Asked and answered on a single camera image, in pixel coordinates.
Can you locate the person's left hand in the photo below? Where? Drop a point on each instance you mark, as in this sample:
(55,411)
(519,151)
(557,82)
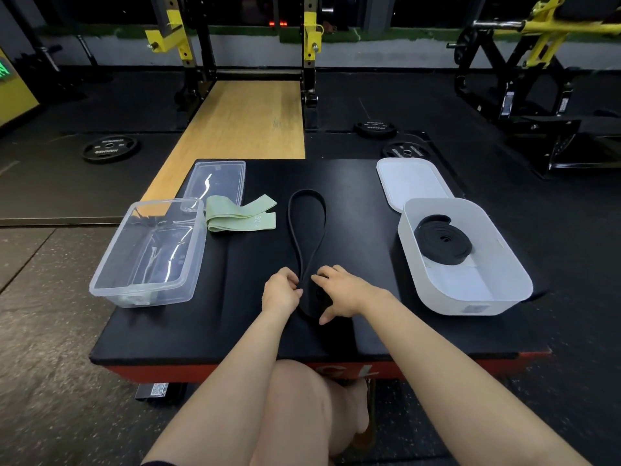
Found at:
(281,296)

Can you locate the yellow black exercise machine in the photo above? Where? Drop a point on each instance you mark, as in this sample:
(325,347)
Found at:
(524,77)

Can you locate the brown sandal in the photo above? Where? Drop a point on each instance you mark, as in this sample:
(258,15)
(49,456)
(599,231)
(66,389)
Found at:
(371,431)

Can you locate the wide black resistance band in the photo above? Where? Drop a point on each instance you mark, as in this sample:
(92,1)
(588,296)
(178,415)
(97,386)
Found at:
(443,240)

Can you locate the black plyo platform red side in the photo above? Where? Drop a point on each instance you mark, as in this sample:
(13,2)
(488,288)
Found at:
(233,315)

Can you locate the clear plastic container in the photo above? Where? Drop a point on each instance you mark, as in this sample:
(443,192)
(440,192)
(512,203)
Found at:
(140,257)

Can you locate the light green resistance band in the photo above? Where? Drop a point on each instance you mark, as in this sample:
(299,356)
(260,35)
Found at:
(133,300)
(230,207)
(240,224)

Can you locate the white plastic bin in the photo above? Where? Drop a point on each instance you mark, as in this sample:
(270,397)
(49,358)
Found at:
(504,286)

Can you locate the clear plastic lid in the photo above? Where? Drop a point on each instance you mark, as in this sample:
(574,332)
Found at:
(213,181)

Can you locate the person's left leg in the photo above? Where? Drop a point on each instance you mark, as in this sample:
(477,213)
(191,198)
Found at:
(296,412)

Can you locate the wooden lifting platform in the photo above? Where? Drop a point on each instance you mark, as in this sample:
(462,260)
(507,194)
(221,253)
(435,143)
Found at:
(237,126)

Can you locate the person's right hand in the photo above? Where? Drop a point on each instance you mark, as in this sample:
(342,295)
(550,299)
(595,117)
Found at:
(351,293)

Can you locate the green exit sign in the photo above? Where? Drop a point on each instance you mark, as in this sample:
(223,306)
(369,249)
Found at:
(5,71)

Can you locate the person's left forearm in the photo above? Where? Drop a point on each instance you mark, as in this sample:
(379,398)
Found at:
(218,402)

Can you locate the black upright bar holder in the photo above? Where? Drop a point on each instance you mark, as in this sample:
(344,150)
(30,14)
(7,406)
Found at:
(88,50)

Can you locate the yellow black squat rack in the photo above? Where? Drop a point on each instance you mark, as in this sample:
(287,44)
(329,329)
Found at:
(309,72)

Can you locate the person's right forearm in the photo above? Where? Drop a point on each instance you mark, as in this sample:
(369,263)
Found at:
(470,383)

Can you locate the white plastic lid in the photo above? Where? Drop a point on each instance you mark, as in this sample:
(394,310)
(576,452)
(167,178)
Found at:
(413,181)

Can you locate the thin black resistance band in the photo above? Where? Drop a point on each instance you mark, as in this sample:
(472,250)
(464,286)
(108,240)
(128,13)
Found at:
(294,232)

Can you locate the dark navy shirt sleeve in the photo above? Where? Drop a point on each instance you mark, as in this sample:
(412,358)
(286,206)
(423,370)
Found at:
(157,463)

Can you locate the black weight plate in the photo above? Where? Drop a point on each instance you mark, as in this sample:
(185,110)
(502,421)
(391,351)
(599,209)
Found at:
(375,130)
(406,150)
(111,149)

